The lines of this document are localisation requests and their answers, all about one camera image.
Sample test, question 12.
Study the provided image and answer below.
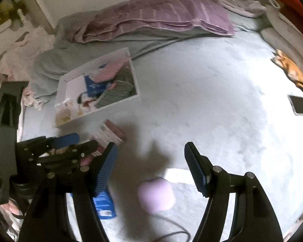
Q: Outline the white cardboard box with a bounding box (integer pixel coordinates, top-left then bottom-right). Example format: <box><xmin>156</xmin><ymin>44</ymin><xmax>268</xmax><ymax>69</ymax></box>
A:
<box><xmin>54</xmin><ymin>47</ymin><xmax>141</xmax><ymax>128</ymax></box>

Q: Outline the clear plastic bag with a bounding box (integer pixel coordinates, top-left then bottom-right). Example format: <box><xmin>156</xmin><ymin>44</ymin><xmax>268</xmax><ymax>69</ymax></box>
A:
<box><xmin>55</xmin><ymin>97</ymin><xmax>74</xmax><ymax>127</ymax></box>

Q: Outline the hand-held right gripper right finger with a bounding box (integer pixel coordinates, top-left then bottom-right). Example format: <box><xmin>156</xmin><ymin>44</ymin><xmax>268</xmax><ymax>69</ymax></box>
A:
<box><xmin>184</xmin><ymin>142</ymin><xmax>284</xmax><ymax>242</ymax></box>

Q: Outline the lilac round soft object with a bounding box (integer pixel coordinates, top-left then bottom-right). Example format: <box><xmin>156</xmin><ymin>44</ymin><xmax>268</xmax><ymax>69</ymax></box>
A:
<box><xmin>138</xmin><ymin>178</ymin><xmax>176</xmax><ymax>214</ymax></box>

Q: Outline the lilac floral garment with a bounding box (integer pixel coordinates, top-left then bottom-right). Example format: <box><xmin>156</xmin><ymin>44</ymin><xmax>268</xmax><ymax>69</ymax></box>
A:
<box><xmin>192</xmin><ymin>0</ymin><xmax>281</xmax><ymax>19</ymax></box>

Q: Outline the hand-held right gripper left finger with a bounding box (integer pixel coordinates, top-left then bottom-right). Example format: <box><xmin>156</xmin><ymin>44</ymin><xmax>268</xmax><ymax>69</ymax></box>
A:
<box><xmin>18</xmin><ymin>142</ymin><xmax>118</xmax><ymax>242</ymax></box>

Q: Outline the dark striped packet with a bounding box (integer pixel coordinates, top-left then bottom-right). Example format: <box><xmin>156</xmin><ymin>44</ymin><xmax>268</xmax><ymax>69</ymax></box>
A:
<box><xmin>94</xmin><ymin>81</ymin><xmax>138</xmax><ymax>109</ymax></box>
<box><xmin>115</xmin><ymin>67</ymin><xmax>137</xmax><ymax>85</ymax></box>

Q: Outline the grey-blue blanket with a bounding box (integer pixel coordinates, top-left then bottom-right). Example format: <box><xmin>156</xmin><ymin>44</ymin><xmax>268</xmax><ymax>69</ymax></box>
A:
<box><xmin>30</xmin><ymin>13</ymin><xmax>271</xmax><ymax>102</ymax></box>

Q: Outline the orange plush toy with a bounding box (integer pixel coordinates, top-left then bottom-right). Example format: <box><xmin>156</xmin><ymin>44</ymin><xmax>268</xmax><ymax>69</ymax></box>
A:
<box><xmin>271</xmin><ymin>49</ymin><xmax>303</xmax><ymax>97</ymax></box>

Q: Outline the cream quilt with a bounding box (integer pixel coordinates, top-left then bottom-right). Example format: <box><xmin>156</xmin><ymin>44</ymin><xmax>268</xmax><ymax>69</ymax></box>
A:
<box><xmin>260</xmin><ymin>5</ymin><xmax>303</xmax><ymax>66</ymax></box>

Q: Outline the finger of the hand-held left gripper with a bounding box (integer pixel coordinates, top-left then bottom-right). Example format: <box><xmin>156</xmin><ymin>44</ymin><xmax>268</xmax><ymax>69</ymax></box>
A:
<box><xmin>37</xmin><ymin>141</ymin><xmax>99</xmax><ymax>168</ymax></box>
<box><xmin>16</xmin><ymin>133</ymin><xmax>80</xmax><ymax>157</ymax></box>

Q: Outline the pink striped cloth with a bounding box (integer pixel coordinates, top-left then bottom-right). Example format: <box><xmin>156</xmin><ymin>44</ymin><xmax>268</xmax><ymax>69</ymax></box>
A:
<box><xmin>91</xmin><ymin>120</ymin><xmax>128</xmax><ymax>147</ymax></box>

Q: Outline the white crumpled cloth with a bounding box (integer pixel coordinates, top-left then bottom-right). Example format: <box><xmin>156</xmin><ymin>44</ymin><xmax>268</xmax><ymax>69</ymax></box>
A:
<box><xmin>22</xmin><ymin>86</ymin><xmax>51</xmax><ymax>111</ymax></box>

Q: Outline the pink crumpled cloth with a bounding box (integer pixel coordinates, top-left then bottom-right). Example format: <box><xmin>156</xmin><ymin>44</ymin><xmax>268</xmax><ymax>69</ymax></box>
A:
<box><xmin>0</xmin><ymin>26</ymin><xmax>56</xmax><ymax>81</ymax></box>

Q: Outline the smartphone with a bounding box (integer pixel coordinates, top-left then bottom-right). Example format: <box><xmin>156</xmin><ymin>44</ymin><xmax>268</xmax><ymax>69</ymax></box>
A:
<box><xmin>287</xmin><ymin>94</ymin><xmax>303</xmax><ymax>117</ymax></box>

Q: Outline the blue striped packet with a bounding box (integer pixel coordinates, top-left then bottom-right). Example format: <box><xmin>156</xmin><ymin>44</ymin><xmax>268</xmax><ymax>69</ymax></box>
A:
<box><xmin>92</xmin><ymin>191</ymin><xmax>117</xmax><ymax>219</ymax></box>

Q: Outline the light blue bed sheet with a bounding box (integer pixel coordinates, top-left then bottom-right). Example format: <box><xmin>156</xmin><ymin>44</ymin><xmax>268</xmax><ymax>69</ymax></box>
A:
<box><xmin>20</xmin><ymin>30</ymin><xmax>303</xmax><ymax>242</ymax></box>

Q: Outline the purple striped cloth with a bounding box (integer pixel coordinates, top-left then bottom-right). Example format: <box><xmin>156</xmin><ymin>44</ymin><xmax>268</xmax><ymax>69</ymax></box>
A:
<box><xmin>73</xmin><ymin>0</ymin><xmax>236</xmax><ymax>44</ymax></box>

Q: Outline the floral packet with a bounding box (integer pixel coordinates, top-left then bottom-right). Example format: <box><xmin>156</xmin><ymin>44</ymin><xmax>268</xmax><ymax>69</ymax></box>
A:
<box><xmin>77</xmin><ymin>93</ymin><xmax>97</xmax><ymax>112</ymax></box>

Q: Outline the small pink packet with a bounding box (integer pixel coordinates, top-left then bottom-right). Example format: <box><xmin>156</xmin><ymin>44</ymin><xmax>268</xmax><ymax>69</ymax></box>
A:
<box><xmin>79</xmin><ymin>145</ymin><xmax>103</xmax><ymax>166</ymax></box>

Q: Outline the black cable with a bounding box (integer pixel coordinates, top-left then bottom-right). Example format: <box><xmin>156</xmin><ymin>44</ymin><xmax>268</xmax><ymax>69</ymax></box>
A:
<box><xmin>151</xmin><ymin>214</ymin><xmax>193</xmax><ymax>242</ymax></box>

